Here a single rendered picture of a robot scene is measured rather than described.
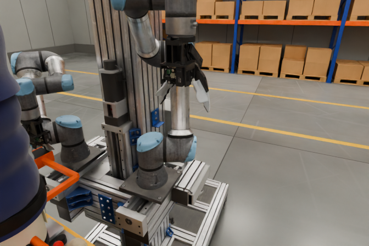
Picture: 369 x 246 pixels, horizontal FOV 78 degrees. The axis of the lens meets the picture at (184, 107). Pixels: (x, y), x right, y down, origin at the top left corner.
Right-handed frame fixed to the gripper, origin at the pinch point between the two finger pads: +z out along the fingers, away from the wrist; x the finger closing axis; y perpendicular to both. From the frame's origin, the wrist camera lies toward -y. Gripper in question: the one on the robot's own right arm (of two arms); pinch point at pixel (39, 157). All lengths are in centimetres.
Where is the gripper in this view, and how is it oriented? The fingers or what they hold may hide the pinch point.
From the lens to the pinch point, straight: 121.7
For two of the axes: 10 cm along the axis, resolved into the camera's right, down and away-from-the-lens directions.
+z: 0.0, 9.2, 3.8
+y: 8.8, 1.9, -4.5
